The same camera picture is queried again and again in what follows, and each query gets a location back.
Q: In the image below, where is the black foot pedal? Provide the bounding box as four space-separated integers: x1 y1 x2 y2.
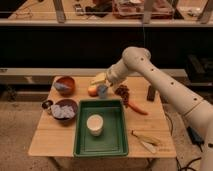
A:
187 127 204 145

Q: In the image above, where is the blue grey cup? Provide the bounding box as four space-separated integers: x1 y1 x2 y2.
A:
97 84 108 99

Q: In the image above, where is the clear container on shelf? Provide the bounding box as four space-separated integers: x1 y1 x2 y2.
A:
112 0 174 19

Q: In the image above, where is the green plastic tray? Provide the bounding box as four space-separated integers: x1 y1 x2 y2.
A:
73 99 129 157

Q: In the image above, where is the dark bowl with cloth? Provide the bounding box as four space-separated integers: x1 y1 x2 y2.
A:
51 99 78 126

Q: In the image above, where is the orange carrot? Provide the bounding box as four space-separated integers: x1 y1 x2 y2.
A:
128 101 148 115

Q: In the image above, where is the black rectangular eraser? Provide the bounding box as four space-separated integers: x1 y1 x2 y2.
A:
147 85 156 102

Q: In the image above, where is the dark grape bunch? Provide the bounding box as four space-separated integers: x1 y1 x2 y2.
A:
115 85 129 107

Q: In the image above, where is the red yellow apple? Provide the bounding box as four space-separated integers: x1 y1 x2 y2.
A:
88 85 97 97

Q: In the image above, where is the white paper cup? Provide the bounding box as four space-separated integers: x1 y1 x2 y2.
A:
86 114 104 136

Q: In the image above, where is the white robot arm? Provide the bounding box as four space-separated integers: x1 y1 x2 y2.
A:
104 47 213 171

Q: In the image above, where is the red bowl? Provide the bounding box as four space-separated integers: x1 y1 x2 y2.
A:
53 76 75 96

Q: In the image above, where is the small metal cup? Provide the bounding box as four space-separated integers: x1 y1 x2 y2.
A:
42 100 53 113

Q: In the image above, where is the wooden table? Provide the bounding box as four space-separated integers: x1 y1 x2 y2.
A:
27 76 178 171

